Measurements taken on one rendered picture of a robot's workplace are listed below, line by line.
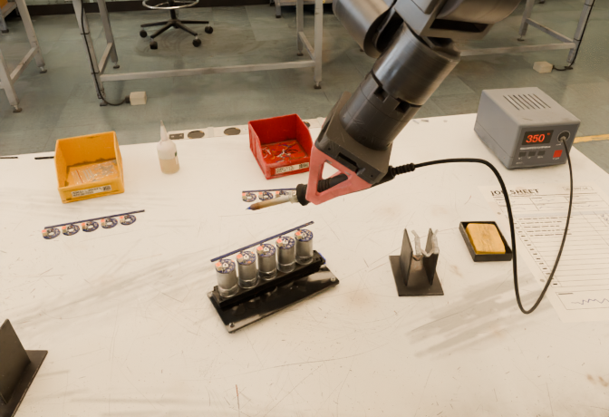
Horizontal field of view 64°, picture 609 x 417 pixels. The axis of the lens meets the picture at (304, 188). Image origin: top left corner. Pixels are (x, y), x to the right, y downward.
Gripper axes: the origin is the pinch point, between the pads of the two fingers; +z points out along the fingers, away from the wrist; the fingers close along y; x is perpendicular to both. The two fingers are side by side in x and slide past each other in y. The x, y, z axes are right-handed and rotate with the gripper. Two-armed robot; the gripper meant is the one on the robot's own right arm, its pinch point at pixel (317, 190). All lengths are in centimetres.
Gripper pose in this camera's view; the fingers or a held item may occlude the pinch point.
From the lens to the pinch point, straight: 51.9
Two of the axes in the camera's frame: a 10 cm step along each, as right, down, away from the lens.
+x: 8.5, 5.2, 1.1
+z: -4.8, 6.5, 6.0
